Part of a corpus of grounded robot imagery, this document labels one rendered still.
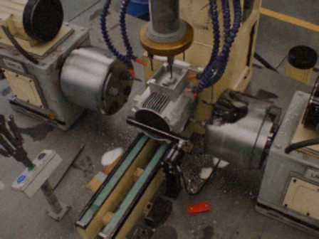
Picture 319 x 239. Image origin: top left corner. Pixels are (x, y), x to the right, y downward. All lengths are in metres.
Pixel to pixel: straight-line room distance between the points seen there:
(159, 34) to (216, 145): 0.41
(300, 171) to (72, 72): 0.88
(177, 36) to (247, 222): 0.70
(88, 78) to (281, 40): 2.38
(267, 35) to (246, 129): 2.40
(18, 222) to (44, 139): 0.40
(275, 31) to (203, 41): 2.20
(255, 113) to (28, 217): 0.91
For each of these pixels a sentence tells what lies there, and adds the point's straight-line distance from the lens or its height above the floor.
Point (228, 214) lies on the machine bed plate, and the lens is 1.46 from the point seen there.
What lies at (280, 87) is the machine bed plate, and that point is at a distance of 1.91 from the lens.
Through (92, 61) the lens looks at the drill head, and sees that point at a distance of 1.50.
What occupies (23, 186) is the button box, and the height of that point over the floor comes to 1.08.
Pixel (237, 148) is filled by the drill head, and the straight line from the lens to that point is 1.27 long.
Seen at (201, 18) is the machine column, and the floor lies 1.28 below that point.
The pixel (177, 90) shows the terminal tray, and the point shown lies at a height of 1.11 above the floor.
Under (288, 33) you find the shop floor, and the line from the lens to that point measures 3.67.
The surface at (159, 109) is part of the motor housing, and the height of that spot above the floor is 1.10.
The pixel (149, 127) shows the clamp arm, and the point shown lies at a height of 1.03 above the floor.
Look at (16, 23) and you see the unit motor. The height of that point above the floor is 1.28.
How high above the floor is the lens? 2.08
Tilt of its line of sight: 48 degrees down
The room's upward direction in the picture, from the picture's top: 5 degrees counter-clockwise
